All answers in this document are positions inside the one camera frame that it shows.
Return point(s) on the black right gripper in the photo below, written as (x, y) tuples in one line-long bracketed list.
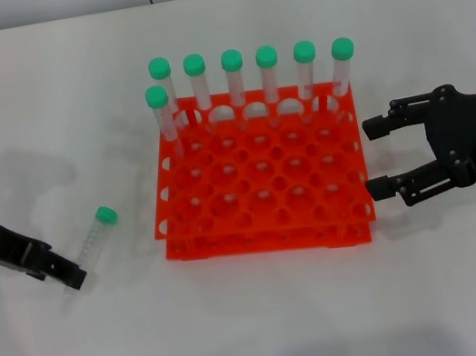
[(464, 124)]

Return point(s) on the clear test tube green cap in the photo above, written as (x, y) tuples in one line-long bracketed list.
[(106, 215), (159, 68), (231, 60), (342, 49), (156, 96), (194, 64), (266, 57), (304, 51)]

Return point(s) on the orange plastic test tube rack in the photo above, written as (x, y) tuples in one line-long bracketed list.
[(277, 242)]

